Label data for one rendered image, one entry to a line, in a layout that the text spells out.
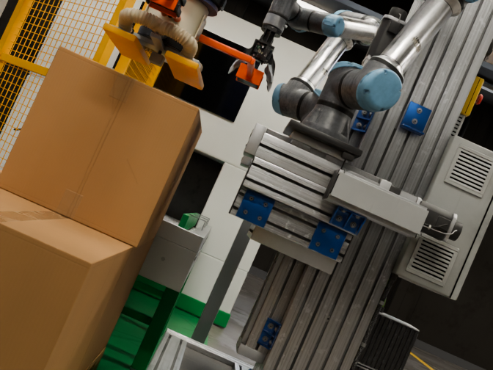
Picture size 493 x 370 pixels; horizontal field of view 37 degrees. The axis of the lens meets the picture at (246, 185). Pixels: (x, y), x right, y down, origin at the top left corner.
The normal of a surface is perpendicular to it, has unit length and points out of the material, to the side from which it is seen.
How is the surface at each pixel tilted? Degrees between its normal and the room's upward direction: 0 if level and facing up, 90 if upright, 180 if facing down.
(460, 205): 90
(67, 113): 90
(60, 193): 90
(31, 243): 90
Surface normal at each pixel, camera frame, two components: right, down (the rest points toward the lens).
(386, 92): 0.34, 0.24
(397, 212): 0.03, -0.04
